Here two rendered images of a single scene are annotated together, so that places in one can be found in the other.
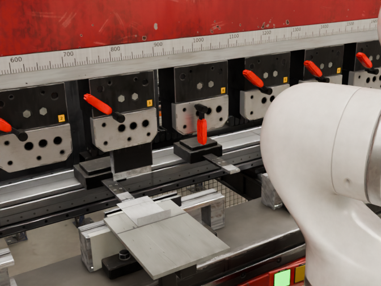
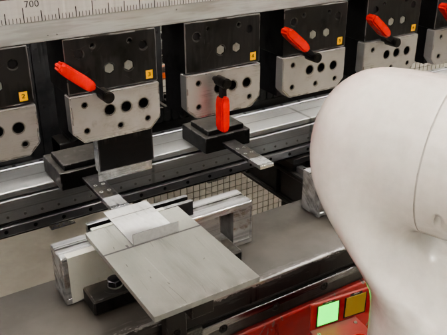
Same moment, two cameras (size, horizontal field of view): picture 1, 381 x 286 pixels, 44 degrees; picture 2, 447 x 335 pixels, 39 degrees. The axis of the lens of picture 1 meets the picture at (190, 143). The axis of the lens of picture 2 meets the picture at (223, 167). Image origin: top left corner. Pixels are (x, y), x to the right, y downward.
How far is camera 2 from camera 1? 0.06 m
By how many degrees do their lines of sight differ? 6
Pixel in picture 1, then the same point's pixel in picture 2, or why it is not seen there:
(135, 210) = (130, 221)
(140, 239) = (137, 263)
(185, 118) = (199, 96)
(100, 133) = (78, 117)
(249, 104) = (289, 74)
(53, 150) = (12, 141)
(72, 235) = (46, 240)
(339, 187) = (424, 225)
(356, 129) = not seen: outside the picture
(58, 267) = (24, 298)
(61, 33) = not seen: outside the picture
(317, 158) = (394, 183)
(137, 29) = not seen: outside the picture
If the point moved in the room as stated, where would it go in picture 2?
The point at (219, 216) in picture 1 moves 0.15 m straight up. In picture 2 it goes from (244, 227) to (245, 159)
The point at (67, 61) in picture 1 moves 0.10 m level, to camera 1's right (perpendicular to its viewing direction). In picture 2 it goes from (30, 14) to (102, 14)
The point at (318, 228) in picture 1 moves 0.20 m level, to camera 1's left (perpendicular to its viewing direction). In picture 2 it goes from (390, 280) to (126, 286)
